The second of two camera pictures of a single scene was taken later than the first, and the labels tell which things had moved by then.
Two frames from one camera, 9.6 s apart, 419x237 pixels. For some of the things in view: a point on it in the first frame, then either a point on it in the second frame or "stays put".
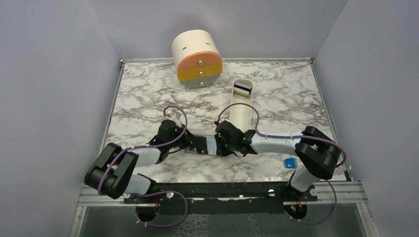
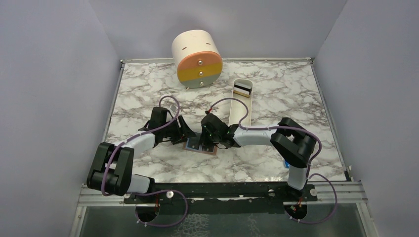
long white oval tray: x=240 y=114 stays put
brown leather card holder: x=203 y=144 stays put
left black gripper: x=188 y=138 → x=184 y=130
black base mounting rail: x=221 y=198 stays put
